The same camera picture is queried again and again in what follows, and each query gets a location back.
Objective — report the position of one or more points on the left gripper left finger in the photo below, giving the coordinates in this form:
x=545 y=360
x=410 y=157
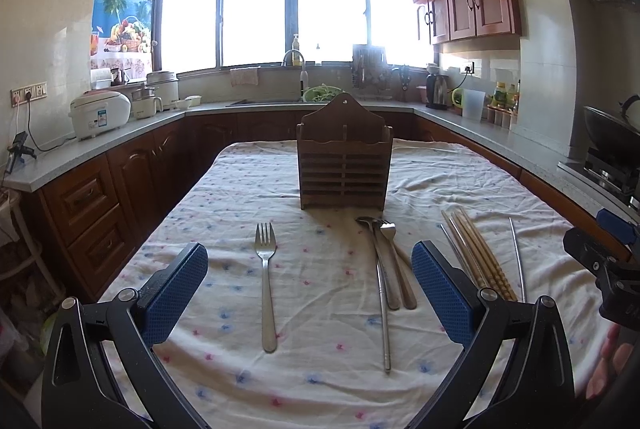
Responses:
x=101 y=369

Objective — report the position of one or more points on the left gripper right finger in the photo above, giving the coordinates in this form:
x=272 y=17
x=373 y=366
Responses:
x=514 y=369

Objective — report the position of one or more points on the steel chopstick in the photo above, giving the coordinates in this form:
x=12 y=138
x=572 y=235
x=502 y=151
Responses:
x=519 y=261

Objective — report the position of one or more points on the wooden chopstick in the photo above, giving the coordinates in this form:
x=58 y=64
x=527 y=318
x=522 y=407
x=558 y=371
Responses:
x=479 y=257

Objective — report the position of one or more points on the long steel spoon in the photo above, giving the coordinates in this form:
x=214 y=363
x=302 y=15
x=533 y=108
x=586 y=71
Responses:
x=382 y=298

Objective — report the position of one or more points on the kitchen faucet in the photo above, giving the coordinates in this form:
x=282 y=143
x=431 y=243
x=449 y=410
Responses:
x=303 y=74

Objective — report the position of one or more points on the person right hand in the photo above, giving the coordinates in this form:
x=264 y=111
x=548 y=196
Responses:
x=614 y=355

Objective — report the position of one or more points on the black wok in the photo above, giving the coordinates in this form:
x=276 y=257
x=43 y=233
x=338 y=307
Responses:
x=612 y=134

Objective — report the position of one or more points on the green tea bottle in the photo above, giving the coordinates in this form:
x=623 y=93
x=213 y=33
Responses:
x=500 y=97

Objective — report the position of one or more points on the translucent plastic pitcher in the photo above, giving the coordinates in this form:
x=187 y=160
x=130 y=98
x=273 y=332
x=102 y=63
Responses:
x=473 y=103

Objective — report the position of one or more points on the white dotted tablecloth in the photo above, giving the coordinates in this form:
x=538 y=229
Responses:
x=327 y=371

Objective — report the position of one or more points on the white rice cooker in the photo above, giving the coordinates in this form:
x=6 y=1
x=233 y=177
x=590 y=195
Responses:
x=98 y=111

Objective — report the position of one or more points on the small white electric pot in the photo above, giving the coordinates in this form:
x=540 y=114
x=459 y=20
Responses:
x=146 y=103

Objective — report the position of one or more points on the wooden utensil holder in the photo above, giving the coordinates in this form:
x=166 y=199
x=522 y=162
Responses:
x=343 y=153

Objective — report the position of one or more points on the large white cooker pot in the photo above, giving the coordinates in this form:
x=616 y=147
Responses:
x=166 y=86

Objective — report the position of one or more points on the knife block rack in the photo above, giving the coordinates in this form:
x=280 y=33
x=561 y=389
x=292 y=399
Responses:
x=369 y=67

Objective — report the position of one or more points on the green vegetable colander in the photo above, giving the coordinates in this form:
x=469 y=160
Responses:
x=322 y=93

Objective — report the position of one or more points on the hanging dish cloth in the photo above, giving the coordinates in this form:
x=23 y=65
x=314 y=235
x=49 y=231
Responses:
x=244 y=76

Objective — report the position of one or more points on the beach fruit poster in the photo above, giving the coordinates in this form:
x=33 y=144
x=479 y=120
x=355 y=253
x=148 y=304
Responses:
x=121 y=36

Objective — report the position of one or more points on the dish soap bottle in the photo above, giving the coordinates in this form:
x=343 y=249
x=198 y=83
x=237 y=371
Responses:
x=296 y=43

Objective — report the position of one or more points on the wall power socket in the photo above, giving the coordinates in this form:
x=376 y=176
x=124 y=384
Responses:
x=22 y=95

